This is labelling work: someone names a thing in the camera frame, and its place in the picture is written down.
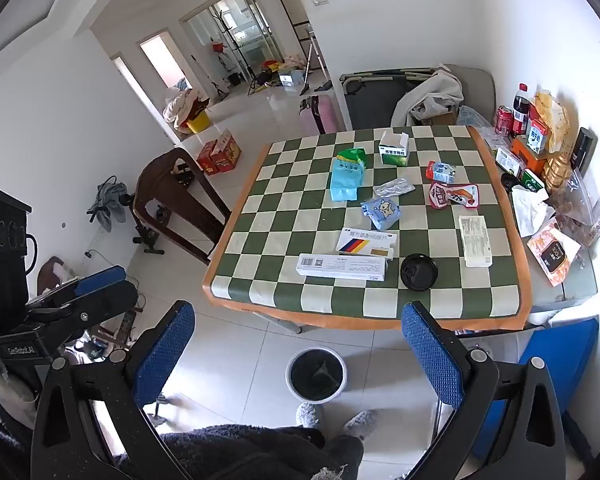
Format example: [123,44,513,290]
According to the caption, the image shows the black device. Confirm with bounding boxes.
[570,127,598,173]

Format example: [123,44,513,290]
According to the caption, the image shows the green white cardboard box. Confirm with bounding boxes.
[378,129,410,167]

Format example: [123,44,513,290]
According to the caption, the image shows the flat white printed box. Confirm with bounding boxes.
[458,214,494,268]

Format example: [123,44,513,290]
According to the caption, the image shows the coat rack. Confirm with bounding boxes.
[215,5,253,86]

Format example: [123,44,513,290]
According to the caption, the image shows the pink suitcase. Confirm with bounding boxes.
[299,92,341,136]

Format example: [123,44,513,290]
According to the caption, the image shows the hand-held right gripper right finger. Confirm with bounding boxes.
[401,301,566,480]

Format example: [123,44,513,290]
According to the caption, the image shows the pale blue plastic bag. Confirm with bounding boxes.
[457,105,496,128]

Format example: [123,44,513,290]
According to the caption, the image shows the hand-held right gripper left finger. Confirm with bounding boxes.
[30,300,197,480]

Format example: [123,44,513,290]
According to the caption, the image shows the white cloth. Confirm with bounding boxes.
[391,67,465,126]

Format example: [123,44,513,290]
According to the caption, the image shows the small green box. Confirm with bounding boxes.
[522,169,548,193]

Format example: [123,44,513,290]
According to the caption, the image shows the white bags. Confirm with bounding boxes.
[162,85,201,128]

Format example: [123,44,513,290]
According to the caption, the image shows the black cup lid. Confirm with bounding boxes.
[400,253,439,292]

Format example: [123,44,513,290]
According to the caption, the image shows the blue green rice bag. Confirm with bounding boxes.
[329,147,368,204]

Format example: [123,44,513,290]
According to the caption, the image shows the blue cartoon packet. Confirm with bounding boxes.
[360,197,401,231]

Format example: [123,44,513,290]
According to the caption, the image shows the blue plastic bin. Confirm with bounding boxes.
[472,317,600,461]

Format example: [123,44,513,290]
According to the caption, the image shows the red cola can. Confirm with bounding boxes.
[495,105,515,136]

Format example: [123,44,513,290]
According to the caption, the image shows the white striped medicine box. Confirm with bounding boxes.
[336,227,400,260]

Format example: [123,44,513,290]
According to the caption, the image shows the crumpled blue white carton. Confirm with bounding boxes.
[425,160,457,184]

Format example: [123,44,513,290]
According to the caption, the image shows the person's dark fuzzy robe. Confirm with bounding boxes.
[115,422,366,480]

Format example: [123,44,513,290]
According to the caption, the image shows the black exercise stand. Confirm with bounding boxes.
[125,192,163,253]

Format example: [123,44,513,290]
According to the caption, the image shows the dark folding bed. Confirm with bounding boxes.
[340,67,448,131]

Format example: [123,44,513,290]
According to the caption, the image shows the grey fuzzy slipper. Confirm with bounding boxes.
[296,402,323,428]
[342,409,378,438]

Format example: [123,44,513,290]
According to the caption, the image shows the clear bag of nuts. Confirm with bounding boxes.
[555,170,600,246]

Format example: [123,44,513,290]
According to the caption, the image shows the white power strip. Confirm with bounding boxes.
[115,310,141,351]

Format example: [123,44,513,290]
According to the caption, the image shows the cola bottle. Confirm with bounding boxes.
[511,83,531,137]

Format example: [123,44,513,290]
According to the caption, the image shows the grey cloth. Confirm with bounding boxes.
[87,182,128,231]

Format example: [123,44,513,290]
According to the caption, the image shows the grey trash bin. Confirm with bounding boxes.
[286,347,348,403]

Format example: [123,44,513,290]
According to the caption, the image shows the green white checkered tablecloth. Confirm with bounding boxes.
[202,125,533,332]

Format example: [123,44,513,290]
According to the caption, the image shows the grey chair backrest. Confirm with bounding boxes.
[442,64,497,121]

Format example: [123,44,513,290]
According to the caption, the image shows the dark wooden chair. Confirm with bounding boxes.
[132,146,233,266]

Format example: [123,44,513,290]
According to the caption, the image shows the yellow bin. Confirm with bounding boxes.
[186,110,211,135]

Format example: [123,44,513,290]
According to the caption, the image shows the silver blister pack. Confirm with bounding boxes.
[373,178,414,199]

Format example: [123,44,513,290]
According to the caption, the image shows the orange box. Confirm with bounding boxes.
[511,137,548,173]

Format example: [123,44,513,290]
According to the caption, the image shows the orange black packet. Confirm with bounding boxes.
[526,217,582,288]

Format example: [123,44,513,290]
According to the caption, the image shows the long white box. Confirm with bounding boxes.
[296,253,387,282]

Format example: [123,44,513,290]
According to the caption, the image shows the white tissue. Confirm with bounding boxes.
[511,185,556,238]

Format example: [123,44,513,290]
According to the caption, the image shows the red snack packet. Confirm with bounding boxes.
[427,181,480,210]

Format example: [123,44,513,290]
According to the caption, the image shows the white labelled box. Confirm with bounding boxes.
[495,146,526,177]

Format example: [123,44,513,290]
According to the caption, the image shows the red cardboard box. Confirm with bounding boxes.
[196,140,221,175]
[211,130,243,173]

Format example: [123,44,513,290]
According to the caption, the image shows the golden bottle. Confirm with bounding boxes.
[542,147,573,193]

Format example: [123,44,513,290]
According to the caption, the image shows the clear snack bag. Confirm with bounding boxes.
[532,90,573,151]

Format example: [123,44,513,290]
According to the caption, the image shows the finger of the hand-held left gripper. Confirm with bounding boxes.
[27,266,127,313]
[40,280,140,346]

